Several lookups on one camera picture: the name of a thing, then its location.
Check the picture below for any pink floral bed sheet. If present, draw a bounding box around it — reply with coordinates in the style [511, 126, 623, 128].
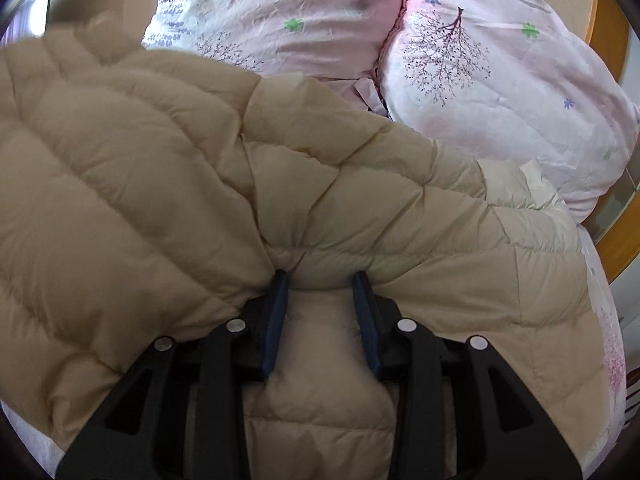
[1, 226, 626, 479]

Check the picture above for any wooden framed glass door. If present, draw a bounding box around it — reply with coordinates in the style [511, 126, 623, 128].
[584, 0, 639, 283]

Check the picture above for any cream quilted down jacket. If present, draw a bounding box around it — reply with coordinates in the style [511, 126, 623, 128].
[1, 18, 610, 479]

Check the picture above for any pink floral right pillow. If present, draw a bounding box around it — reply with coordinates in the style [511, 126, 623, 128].
[378, 0, 639, 221]

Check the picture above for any pink floral left pillow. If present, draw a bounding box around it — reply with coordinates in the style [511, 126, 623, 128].
[142, 0, 414, 111]

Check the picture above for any pink floral pillow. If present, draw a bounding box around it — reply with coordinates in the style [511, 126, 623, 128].
[378, 0, 639, 221]
[142, 0, 414, 111]

